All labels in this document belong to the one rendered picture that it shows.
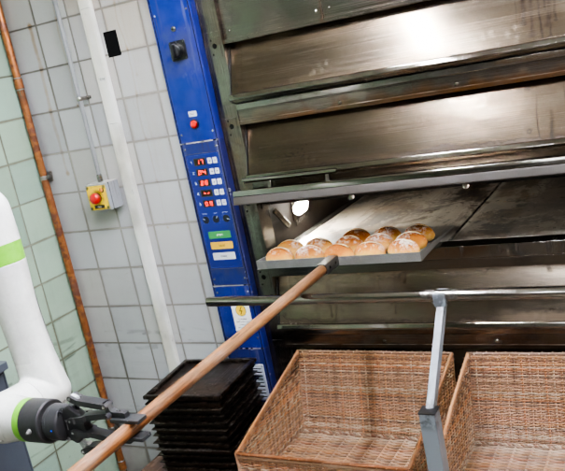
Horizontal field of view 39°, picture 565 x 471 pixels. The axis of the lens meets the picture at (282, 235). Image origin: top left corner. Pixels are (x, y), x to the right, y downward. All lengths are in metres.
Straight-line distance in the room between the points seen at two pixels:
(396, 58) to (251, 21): 0.49
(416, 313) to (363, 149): 0.54
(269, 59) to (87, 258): 1.11
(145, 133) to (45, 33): 0.52
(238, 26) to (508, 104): 0.87
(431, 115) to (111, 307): 1.48
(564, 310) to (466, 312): 0.28
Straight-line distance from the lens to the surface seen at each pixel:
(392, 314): 2.53
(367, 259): 2.36
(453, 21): 2.30
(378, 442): 2.61
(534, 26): 2.23
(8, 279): 1.83
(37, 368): 1.87
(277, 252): 2.51
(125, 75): 2.81
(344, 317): 2.60
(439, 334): 2.03
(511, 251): 2.37
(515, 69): 2.26
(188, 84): 2.63
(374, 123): 2.41
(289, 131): 2.53
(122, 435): 1.58
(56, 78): 3.01
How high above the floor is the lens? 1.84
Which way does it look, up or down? 13 degrees down
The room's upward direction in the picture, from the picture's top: 12 degrees counter-clockwise
